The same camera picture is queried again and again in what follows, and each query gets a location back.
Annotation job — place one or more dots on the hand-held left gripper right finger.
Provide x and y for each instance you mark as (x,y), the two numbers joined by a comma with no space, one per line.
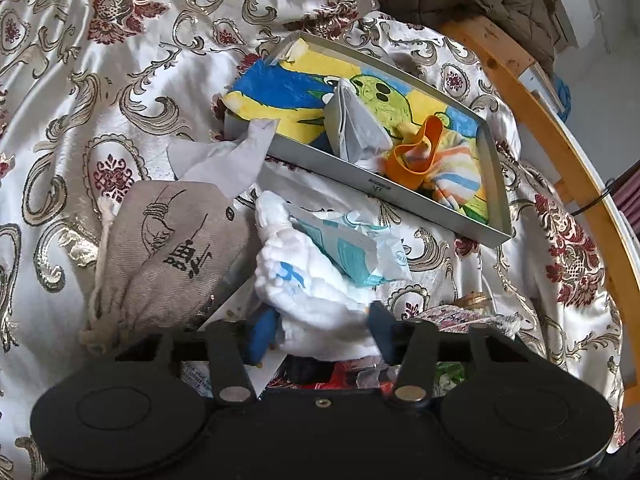
(382,330)

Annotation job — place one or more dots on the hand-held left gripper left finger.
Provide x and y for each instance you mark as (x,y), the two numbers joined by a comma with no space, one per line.
(262,335)

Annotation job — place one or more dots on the white quilted cloth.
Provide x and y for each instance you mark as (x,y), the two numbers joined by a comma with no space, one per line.
(310,310)

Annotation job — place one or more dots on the blue white plastic packet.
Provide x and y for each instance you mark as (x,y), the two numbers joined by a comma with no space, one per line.
(350,255)

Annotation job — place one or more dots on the grey shallow box tray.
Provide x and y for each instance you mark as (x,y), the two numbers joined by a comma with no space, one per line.
(350,175)

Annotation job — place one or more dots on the pale grey smooth cloth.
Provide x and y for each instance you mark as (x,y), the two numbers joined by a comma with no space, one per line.
(230,160)

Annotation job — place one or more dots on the striped yellow orange sock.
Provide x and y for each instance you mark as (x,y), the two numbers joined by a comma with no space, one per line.
(450,165)

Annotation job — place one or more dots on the small white carton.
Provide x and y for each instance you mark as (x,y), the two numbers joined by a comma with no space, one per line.
(237,305)

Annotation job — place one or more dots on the clear packet with red edge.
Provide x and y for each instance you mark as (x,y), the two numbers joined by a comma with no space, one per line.
(345,377)

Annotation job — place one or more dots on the bag of green candies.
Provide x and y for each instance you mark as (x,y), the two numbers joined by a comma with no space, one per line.
(450,372)

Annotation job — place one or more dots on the cartoon drawing paper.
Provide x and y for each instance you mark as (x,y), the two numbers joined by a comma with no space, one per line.
(270,95)

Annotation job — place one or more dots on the floral satin blanket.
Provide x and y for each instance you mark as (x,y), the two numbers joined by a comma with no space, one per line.
(75,110)

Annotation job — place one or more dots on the blue bag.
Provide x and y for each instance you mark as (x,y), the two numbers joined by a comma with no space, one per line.
(562,97)

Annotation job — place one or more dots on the white air conditioner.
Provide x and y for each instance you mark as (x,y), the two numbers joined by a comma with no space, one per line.
(580,0)

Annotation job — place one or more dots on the wooden bed frame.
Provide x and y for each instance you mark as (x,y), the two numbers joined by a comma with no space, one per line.
(550,135)

